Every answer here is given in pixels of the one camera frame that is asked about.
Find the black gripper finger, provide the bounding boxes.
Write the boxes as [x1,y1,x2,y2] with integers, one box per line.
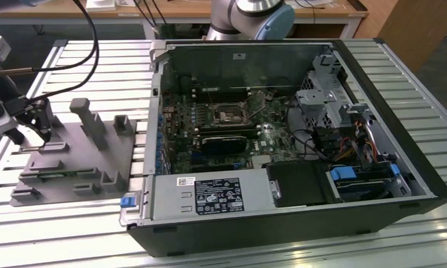
[17,99,54,143]
[5,126,25,145]

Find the CPU socket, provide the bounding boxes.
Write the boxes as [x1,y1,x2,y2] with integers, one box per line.
[212,102,252,124]

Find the green RAM stick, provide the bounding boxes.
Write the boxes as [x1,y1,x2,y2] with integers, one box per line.
[36,171,80,178]

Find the grey parts rack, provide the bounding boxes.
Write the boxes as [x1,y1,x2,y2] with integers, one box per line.
[8,97,138,208]

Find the plain white box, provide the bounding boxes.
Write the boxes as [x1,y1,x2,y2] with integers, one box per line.
[85,0,117,12]

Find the grey power supply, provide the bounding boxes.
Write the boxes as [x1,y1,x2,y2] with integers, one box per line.
[149,167,280,222]

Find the empty black RAM slots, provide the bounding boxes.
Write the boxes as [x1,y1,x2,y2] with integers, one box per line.
[191,88,248,103]

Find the black graphics card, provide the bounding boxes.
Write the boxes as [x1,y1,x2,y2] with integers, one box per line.
[199,135,249,156]

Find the silver chipset heatsink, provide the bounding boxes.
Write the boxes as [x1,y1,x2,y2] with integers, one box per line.
[252,155,273,169]

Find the green motherboard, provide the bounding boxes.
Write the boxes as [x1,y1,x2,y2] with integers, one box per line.
[154,88,303,176]

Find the black PC case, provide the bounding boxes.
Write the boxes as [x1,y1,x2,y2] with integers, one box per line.
[125,37,447,258]

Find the black fan shroud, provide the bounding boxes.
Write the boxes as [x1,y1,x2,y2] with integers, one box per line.
[263,161,344,208]

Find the metal drive cage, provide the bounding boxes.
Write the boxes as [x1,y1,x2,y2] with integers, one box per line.
[295,54,378,130]

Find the blue disk carrier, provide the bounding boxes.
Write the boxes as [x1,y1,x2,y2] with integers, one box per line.
[329,165,357,183]

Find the disk bay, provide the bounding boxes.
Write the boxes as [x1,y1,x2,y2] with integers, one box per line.
[325,163,414,202]

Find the wooden cabinet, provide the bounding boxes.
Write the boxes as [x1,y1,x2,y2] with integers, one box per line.
[355,0,447,73]

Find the black cable with brass plug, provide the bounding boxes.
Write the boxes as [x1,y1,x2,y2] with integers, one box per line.
[0,0,100,76]

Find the black camera cable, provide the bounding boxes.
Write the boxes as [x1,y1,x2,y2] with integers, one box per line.
[20,0,100,104]

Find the black internal cable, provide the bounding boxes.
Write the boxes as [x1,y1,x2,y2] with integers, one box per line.
[287,128,331,162]

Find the coloured wire bundle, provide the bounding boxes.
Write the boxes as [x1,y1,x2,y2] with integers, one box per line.
[333,119,380,170]

